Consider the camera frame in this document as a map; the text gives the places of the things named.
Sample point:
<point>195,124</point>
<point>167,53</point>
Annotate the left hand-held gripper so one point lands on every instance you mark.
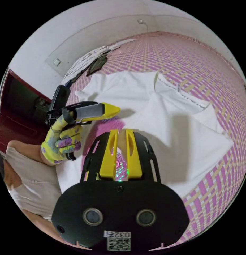
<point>89,110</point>

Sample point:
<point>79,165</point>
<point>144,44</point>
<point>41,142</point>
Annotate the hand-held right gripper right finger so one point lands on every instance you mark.
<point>134,163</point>

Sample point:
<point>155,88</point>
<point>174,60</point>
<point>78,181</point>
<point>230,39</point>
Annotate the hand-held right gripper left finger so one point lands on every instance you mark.
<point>109,159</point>

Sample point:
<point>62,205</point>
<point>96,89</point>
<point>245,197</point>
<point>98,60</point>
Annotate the white short-sleeve shirt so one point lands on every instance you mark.
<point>174,123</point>

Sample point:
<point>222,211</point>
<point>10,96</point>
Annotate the person's left forearm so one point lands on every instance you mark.
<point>45,160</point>

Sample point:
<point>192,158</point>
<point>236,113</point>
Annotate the person's left hand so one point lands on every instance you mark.
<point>61,143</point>

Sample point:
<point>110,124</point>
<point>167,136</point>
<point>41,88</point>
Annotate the pile of clothes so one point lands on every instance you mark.
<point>89,61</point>

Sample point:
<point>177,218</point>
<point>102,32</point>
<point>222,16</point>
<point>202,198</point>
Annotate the person's body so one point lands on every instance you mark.
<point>33,183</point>

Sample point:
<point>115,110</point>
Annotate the dark red door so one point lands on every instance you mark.
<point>15,127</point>

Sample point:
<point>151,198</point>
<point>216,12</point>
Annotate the white light switch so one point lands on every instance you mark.
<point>57,62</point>

